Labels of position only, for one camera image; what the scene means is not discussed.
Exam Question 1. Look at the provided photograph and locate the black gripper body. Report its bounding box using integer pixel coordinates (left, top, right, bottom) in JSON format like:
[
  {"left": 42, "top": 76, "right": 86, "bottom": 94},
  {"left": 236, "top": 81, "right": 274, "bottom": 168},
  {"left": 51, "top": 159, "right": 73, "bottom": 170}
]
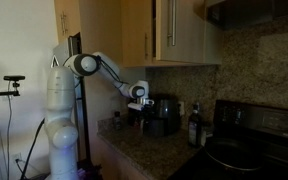
[{"left": 139, "top": 101, "right": 156, "bottom": 119}]

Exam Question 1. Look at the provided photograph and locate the black air fryer basket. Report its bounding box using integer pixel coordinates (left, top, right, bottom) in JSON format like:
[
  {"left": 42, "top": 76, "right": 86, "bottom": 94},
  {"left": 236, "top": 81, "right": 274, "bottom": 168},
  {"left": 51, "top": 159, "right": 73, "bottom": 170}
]
[{"left": 142, "top": 117, "right": 167, "bottom": 138}]

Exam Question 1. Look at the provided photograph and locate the open wooden cabinet door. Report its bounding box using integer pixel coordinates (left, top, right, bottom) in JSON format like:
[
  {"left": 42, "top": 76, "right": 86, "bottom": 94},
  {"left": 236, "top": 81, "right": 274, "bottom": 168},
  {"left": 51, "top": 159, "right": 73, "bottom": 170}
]
[{"left": 155, "top": 0, "right": 206, "bottom": 64}]

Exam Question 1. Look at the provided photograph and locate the dark red box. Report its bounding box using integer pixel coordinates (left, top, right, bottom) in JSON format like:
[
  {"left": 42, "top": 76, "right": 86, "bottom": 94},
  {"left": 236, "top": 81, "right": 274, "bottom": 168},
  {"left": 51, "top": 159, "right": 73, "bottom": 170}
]
[{"left": 127, "top": 111, "right": 142, "bottom": 128}]

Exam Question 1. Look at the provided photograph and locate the small dark spice bottle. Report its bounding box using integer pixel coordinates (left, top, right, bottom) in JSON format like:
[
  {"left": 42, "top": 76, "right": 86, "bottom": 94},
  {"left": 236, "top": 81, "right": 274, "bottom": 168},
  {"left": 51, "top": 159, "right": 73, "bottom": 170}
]
[{"left": 113, "top": 110, "right": 123, "bottom": 131}]

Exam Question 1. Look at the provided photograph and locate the white backsplash outlet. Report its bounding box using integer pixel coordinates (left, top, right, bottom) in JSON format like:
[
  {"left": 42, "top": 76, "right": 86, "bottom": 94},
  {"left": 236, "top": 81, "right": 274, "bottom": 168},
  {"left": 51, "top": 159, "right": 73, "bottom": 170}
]
[{"left": 178, "top": 100, "right": 186, "bottom": 117}]

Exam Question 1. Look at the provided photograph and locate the dark glass oil bottle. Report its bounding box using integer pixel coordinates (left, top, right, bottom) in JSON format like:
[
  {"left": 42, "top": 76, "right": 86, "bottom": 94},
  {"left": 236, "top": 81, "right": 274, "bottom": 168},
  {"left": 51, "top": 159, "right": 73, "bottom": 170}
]
[{"left": 187, "top": 102, "right": 204, "bottom": 149}]

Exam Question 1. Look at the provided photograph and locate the stainless steel fridge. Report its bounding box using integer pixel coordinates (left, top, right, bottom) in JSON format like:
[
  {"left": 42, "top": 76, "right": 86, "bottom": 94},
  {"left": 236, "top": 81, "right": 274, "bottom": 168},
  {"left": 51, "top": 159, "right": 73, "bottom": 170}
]
[{"left": 52, "top": 31, "right": 92, "bottom": 168}]

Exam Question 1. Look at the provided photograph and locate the closed wooden cabinet door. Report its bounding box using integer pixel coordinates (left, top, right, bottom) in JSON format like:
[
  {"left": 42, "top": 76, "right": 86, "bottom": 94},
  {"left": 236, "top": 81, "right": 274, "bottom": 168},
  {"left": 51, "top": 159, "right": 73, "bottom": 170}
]
[{"left": 121, "top": 0, "right": 154, "bottom": 67}]

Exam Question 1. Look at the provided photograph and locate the wooden upper cabinet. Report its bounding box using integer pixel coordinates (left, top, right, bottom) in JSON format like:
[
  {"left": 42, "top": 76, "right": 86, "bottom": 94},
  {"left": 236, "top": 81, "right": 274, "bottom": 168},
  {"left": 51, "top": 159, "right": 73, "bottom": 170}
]
[{"left": 119, "top": 0, "right": 224, "bottom": 68}]

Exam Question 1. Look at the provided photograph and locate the black frying pan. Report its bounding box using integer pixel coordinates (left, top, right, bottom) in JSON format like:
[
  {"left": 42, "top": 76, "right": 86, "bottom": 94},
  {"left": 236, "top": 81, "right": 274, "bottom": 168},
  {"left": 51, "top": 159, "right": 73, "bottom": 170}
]
[{"left": 203, "top": 137, "right": 266, "bottom": 173}]

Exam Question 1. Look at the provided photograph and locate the black kitchen stove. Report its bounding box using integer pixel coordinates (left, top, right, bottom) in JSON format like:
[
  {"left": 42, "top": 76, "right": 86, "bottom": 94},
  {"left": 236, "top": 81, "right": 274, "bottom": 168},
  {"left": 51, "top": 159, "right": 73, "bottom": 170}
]
[{"left": 168, "top": 99, "right": 288, "bottom": 180}]

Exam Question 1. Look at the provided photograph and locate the wooden cabinet above fridge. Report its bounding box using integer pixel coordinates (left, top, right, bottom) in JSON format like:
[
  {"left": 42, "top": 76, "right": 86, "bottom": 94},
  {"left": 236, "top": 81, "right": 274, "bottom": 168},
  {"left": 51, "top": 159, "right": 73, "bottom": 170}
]
[{"left": 53, "top": 0, "right": 82, "bottom": 45}]

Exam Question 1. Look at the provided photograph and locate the black range hood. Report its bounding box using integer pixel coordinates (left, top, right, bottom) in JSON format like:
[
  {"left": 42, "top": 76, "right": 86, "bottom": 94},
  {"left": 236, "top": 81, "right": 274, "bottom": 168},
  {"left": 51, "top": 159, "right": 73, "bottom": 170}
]
[{"left": 205, "top": 0, "right": 288, "bottom": 32}]

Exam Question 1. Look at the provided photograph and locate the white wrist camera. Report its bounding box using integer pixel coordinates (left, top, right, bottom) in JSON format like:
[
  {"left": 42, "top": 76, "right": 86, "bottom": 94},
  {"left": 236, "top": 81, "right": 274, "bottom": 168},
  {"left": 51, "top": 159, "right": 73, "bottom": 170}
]
[{"left": 127, "top": 101, "right": 146, "bottom": 112}]

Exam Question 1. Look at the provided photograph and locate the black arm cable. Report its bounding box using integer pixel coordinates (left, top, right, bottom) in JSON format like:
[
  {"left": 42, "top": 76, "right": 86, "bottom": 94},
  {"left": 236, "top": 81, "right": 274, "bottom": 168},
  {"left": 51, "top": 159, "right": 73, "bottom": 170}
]
[{"left": 98, "top": 57, "right": 129, "bottom": 88}]

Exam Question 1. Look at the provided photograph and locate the short metal door handle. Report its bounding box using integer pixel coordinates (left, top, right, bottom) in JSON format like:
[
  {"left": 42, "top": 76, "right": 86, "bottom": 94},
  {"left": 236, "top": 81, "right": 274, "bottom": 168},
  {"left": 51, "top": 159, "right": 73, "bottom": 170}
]
[{"left": 144, "top": 32, "right": 150, "bottom": 61}]

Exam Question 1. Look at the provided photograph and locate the long metal door handle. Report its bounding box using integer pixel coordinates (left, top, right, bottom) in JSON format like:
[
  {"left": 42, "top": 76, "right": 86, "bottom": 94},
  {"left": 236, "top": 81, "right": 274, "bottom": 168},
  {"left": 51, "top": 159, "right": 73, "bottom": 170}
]
[{"left": 166, "top": 0, "right": 178, "bottom": 47}]

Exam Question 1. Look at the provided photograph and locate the thick black floor cable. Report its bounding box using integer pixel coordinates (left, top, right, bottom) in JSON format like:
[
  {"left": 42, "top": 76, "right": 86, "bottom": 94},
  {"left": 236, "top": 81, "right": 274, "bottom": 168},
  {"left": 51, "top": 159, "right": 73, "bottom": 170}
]
[{"left": 18, "top": 118, "right": 45, "bottom": 180}]

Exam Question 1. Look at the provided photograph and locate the small metal cabinet handle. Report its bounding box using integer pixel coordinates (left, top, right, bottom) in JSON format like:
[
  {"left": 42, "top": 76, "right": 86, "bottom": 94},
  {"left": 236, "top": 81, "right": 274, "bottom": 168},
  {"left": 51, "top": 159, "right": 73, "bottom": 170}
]
[{"left": 60, "top": 11, "right": 68, "bottom": 36}]

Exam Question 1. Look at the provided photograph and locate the white wall outlet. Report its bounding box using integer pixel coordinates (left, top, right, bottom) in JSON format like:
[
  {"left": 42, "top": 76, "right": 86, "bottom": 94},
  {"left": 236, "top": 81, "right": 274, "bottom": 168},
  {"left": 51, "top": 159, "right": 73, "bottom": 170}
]
[{"left": 11, "top": 152, "right": 24, "bottom": 165}]

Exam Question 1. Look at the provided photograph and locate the thin camera cable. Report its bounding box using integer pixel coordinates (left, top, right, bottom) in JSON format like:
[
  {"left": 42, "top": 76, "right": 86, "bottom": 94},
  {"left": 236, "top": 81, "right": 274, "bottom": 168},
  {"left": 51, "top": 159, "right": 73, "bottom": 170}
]
[{"left": 5, "top": 81, "right": 14, "bottom": 180}]

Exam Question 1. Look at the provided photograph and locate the black camera on stand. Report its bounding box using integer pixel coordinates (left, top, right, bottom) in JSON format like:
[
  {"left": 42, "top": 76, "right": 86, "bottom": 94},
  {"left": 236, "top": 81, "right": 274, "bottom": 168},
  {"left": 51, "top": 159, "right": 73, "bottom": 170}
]
[{"left": 0, "top": 74, "right": 27, "bottom": 99}]

